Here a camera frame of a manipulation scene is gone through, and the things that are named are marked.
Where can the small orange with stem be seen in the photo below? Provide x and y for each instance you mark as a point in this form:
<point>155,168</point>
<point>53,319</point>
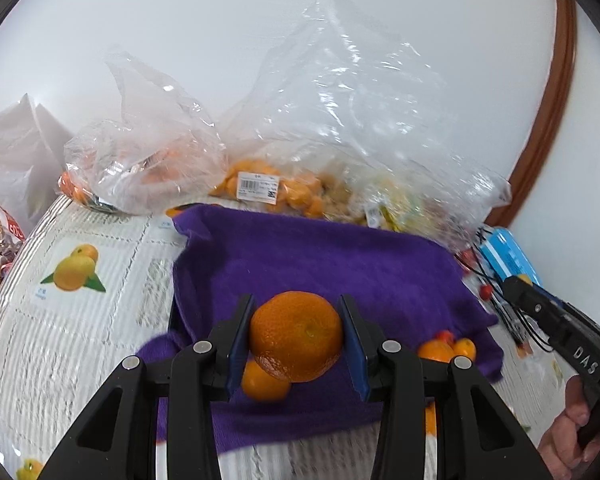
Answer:
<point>262,385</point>

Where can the pile of bagged kumquats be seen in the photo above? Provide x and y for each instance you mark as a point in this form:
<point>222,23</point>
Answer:
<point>300,195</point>

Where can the red snack packet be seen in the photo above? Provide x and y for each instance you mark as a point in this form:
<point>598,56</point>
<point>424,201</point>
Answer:
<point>12,227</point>

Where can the small red fruit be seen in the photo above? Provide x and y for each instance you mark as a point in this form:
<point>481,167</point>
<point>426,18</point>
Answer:
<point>445,336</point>

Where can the bagged oranges on tray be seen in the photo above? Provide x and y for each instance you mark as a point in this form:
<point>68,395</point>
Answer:
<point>155,175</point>

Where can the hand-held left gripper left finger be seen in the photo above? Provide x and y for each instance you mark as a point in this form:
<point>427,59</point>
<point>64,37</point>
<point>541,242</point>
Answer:
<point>236,360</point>

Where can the white plastic bag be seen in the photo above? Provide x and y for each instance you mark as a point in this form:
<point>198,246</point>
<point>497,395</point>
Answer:
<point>15,160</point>

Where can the plastic bag with orange fruit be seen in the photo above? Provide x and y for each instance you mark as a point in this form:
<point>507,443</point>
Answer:
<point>150,125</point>

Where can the large orange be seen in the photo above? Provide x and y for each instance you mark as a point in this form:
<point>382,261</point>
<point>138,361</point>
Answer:
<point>297,335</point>

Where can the large clear plastic bag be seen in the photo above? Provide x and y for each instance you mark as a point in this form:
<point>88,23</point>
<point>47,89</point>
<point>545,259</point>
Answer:
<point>355,85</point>

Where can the brown wooden door frame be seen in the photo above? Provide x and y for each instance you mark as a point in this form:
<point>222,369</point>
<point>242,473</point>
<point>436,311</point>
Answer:
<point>555,110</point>

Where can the purple towel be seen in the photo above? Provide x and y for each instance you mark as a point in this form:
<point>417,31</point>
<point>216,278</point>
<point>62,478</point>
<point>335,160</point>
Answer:
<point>305,260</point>

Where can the small kumquat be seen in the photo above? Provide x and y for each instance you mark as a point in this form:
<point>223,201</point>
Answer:
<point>434,352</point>
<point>465,349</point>

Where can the pile of beige round fruits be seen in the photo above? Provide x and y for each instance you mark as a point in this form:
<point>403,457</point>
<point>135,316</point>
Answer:
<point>342,202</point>

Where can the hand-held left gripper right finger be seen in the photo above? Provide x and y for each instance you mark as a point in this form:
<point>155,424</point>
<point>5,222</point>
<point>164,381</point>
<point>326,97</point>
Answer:
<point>355,355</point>

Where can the person's right hand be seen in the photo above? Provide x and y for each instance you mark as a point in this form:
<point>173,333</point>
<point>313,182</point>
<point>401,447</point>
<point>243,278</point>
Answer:
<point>560,450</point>

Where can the yellow packaged produce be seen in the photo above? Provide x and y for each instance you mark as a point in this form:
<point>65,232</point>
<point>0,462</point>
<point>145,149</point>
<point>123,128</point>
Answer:
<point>390,205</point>

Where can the blue box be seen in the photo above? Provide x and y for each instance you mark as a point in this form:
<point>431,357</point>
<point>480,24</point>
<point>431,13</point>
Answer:
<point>510,257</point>

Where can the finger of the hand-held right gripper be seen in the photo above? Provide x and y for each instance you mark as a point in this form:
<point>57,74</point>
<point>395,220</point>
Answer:
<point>525,297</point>

